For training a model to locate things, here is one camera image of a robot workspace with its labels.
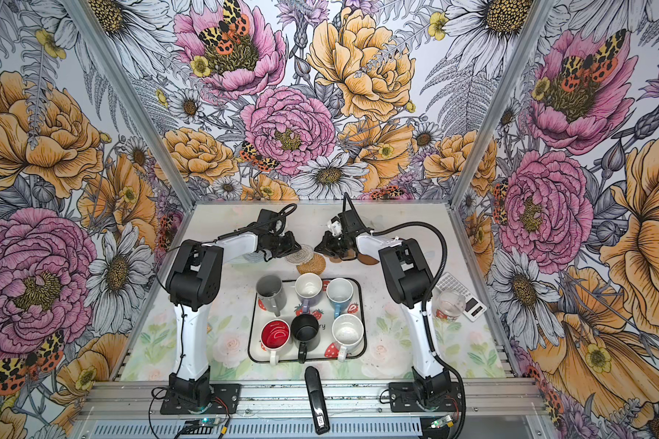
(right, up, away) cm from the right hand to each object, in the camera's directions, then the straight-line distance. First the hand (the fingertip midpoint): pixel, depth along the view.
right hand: (315, 254), depth 100 cm
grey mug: (-13, -12, -9) cm, 20 cm away
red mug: (-11, -22, -17) cm, 30 cm away
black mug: (-2, -23, -15) cm, 27 cm away
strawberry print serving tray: (+4, -17, -9) cm, 20 cm away
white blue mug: (+9, -11, -10) cm, 18 cm away
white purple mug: (-2, -10, -7) cm, 12 cm away
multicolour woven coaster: (-5, -1, +3) cm, 6 cm away
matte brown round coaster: (+18, -2, +2) cm, 18 cm away
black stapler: (+3, -36, -30) cm, 47 cm away
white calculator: (+53, -16, -9) cm, 56 cm away
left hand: (-6, 0, +4) cm, 7 cm away
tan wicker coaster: (0, -4, +2) cm, 5 cm away
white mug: (+11, -22, -15) cm, 29 cm away
